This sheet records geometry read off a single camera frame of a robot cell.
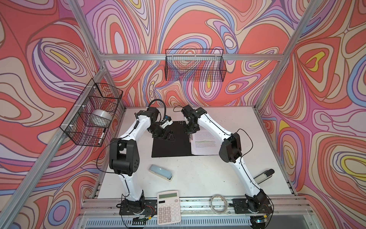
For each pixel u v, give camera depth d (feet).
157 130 2.50
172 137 2.68
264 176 2.63
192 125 2.65
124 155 1.62
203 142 3.23
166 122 2.65
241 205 2.42
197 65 3.17
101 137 2.35
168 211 2.34
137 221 2.36
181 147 3.11
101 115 2.40
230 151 2.04
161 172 2.70
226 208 2.37
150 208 2.38
